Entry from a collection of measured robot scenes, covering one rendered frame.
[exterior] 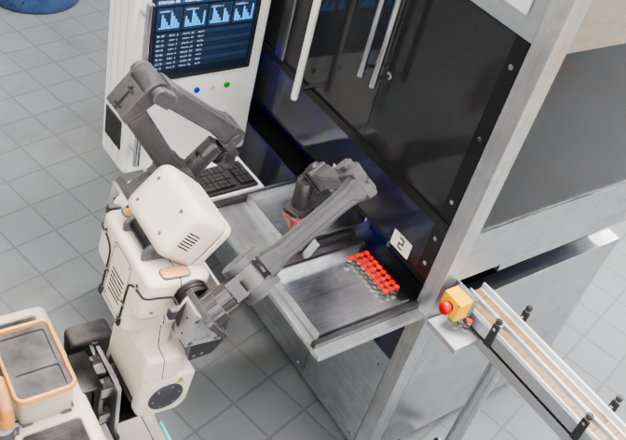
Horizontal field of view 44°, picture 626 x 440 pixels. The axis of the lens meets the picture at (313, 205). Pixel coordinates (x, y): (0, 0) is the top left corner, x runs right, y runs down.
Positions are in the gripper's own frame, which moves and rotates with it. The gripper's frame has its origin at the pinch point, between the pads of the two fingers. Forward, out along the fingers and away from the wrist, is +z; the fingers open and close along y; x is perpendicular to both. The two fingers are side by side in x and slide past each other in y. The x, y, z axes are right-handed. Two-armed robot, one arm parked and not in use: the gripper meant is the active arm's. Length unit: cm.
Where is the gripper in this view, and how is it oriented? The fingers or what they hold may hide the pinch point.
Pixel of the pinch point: (295, 225)
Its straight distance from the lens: 249.9
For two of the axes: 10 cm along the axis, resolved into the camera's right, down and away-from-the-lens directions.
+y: 6.5, -4.0, 6.4
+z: -1.9, 7.4, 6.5
